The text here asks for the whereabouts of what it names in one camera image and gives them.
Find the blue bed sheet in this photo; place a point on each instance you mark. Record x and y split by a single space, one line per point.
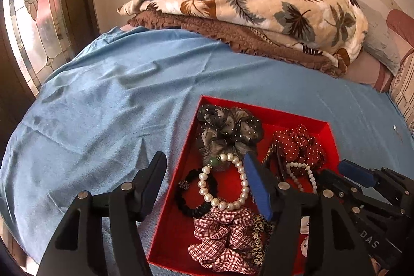
113 95

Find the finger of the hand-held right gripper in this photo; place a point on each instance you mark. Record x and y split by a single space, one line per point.
339 187
355 171

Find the red polka-dot scrunchie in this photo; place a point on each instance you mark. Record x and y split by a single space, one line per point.
297 140

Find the grey satin scrunchie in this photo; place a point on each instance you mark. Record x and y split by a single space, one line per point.
210 141

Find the black dotted scrunchie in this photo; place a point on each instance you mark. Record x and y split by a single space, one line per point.
233 122

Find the striped patterned cloth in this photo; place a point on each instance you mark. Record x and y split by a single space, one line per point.
404 91

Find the brown quilted blanket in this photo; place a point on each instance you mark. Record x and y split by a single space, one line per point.
200 27

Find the red plaid scrunchie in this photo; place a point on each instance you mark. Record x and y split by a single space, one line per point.
223 237

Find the leopard print scrunchie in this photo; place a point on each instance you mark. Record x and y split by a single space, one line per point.
258 230

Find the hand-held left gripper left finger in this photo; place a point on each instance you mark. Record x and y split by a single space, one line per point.
150 195

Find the leaf print blanket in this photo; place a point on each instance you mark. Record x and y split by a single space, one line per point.
258 1

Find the small metal pin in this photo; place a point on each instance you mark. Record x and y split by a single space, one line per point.
396 129

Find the pink pillow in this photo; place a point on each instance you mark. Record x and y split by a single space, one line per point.
401 20

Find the white scrunchie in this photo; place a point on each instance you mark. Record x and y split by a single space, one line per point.
305 245

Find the stained glass window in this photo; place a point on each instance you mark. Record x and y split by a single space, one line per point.
35 14

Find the pink bed sheet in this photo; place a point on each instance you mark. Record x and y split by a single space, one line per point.
365 69

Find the red box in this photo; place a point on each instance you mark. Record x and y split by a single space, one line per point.
181 230

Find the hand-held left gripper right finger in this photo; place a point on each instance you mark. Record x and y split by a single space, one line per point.
258 188

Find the grey pillow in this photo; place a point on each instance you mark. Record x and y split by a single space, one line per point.
378 33

